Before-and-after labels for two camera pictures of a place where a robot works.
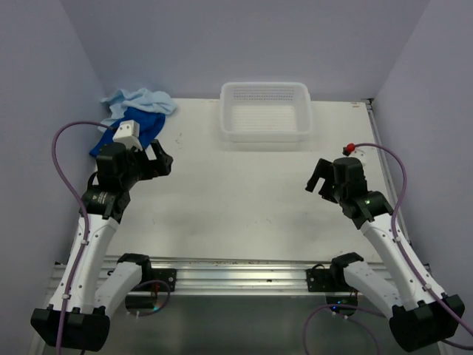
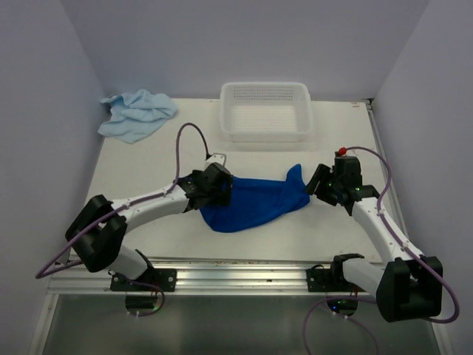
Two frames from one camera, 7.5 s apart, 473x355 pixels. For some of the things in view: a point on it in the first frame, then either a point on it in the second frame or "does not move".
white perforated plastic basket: (265, 112) does not move
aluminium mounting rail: (236, 276) does not move
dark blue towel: (151, 126) -> (255, 203)
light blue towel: (141, 98) does not move
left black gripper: (162, 166) -> (222, 196)
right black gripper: (323, 169) does not move
